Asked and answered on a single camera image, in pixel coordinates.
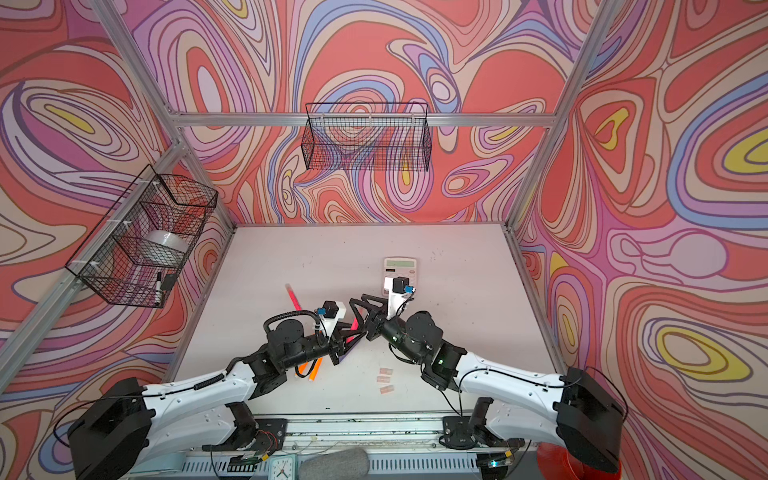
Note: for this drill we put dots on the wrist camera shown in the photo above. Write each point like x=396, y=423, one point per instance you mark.
x=400, y=285
x=331, y=312

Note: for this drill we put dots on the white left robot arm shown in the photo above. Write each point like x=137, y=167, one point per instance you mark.
x=132, y=424

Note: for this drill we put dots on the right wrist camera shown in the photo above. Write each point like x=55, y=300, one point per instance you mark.
x=400, y=285

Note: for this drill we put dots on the silver tape roll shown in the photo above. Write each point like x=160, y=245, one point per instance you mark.
x=168, y=240

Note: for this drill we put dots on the small white clock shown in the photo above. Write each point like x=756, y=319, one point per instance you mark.
x=282, y=467

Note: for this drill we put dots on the black wire basket left wall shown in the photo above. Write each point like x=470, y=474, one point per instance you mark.
x=117, y=264

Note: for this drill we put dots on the black wire basket back wall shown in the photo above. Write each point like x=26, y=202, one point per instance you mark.
x=367, y=136

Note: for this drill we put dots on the grey foam microphone cover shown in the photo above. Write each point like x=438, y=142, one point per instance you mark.
x=349, y=464

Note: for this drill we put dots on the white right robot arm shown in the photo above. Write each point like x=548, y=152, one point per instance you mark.
x=572, y=410

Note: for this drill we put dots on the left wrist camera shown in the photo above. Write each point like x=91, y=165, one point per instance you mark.
x=331, y=312

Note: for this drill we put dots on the pink desk calculator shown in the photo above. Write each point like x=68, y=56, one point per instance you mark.
x=401, y=267

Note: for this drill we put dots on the red bucket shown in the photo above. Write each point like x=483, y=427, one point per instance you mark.
x=556, y=463

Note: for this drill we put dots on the black wire basket wall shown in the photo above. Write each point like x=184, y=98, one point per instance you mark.
x=117, y=264
x=367, y=136

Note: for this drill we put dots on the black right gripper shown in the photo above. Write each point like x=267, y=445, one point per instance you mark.
x=375, y=315

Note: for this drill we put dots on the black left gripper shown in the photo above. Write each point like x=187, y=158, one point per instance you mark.
x=339, y=350

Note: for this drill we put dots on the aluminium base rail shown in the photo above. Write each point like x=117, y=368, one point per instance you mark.
x=398, y=446

